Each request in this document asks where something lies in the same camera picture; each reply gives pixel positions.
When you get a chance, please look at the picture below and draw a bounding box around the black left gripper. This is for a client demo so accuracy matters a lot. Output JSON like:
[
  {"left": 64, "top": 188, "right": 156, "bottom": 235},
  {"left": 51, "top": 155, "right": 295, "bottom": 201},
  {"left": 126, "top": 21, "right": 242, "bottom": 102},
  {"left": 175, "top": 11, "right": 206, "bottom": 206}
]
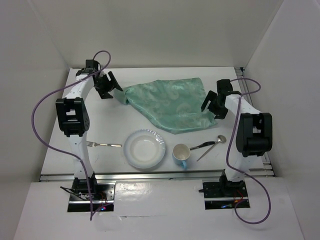
[{"left": 94, "top": 71, "right": 122, "bottom": 100}]

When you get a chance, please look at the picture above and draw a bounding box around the green damask cloth placemat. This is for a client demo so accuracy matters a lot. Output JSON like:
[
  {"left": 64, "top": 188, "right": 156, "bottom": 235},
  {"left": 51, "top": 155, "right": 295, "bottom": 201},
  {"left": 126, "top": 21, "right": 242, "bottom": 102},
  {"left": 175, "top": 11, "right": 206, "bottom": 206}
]
[{"left": 113, "top": 77, "right": 217, "bottom": 135}]

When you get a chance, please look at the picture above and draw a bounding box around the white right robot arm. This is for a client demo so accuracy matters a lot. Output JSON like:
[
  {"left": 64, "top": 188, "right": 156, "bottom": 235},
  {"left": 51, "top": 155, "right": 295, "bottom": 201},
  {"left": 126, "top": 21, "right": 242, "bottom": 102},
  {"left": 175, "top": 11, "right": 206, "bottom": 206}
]
[{"left": 201, "top": 90, "right": 273, "bottom": 196}]

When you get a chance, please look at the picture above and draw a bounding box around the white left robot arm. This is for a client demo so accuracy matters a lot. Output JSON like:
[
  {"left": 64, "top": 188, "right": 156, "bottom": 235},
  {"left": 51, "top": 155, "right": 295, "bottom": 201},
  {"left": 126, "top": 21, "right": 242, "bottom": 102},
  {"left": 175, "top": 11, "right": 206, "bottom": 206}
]
[{"left": 55, "top": 68, "right": 122, "bottom": 200}]

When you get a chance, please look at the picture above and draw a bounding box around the silver metal spoon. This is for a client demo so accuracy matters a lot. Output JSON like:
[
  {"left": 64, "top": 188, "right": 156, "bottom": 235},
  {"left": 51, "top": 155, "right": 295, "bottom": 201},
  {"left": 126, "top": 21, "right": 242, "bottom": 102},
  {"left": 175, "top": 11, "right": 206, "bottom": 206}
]
[{"left": 196, "top": 135, "right": 227, "bottom": 162}]

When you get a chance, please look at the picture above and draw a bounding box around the light blue mug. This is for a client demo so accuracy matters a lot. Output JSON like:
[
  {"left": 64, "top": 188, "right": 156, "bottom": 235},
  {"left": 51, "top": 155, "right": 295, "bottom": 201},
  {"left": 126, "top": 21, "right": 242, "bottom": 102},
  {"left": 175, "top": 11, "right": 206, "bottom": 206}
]
[{"left": 172, "top": 143, "right": 191, "bottom": 170}]

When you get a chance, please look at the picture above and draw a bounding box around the silver metal fork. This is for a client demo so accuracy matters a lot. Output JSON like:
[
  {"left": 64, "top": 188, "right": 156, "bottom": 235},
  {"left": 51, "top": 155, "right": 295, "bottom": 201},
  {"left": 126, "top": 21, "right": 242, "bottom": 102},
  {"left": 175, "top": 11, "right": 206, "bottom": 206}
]
[{"left": 86, "top": 141, "right": 122, "bottom": 148}]

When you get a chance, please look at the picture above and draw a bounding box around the white plate blue rim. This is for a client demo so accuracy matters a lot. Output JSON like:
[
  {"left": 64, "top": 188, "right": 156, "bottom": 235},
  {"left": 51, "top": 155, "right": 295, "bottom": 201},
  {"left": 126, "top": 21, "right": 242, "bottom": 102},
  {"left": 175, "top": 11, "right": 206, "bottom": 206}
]
[{"left": 123, "top": 129, "right": 166, "bottom": 170}]

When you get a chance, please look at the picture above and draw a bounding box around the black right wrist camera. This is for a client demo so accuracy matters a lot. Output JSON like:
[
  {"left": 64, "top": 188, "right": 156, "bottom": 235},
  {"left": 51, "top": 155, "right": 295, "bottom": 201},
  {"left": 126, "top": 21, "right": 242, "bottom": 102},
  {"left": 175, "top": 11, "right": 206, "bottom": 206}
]
[{"left": 216, "top": 79, "right": 233, "bottom": 95}]

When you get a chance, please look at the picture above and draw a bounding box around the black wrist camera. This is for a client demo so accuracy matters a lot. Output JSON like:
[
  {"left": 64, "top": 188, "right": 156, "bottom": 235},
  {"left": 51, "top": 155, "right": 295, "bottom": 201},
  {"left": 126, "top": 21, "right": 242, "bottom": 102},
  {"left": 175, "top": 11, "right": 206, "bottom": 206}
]
[
  {"left": 85, "top": 59, "right": 100, "bottom": 72},
  {"left": 216, "top": 79, "right": 233, "bottom": 95}
]

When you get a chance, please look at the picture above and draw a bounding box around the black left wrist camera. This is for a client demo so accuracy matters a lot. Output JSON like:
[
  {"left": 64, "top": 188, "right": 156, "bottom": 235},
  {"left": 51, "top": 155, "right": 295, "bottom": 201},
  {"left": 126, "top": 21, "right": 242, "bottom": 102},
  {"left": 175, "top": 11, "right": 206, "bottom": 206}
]
[{"left": 85, "top": 59, "right": 100, "bottom": 72}]

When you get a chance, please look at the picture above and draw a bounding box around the black handled knife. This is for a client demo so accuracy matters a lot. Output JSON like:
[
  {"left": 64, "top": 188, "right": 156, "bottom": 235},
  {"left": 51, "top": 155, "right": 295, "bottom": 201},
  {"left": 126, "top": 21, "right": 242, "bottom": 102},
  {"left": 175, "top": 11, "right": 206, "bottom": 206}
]
[{"left": 189, "top": 141, "right": 216, "bottom": 151}]

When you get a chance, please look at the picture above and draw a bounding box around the aluminium frame rail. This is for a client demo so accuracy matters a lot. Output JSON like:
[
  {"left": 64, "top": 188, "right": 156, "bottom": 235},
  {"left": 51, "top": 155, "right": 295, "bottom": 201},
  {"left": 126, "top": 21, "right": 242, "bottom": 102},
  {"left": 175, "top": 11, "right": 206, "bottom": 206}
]
[{"left": 39, "top": 66, "right": 275, "bottom": 182}]

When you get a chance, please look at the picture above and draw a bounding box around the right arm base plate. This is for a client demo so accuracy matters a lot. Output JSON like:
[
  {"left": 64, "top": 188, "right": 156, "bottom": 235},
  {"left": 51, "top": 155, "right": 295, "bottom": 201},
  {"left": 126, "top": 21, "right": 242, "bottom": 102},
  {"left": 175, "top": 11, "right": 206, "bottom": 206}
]
[{"left": 198, "top": 181, "right": 250, "bottom": 210}]

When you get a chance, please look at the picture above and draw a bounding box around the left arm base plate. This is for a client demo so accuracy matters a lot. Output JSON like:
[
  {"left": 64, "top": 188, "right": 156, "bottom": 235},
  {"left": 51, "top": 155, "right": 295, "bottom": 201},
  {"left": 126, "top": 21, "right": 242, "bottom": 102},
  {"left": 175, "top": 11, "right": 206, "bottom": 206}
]
[{"left": 60, "top": 183, "right": 116, "bottom": 213}]

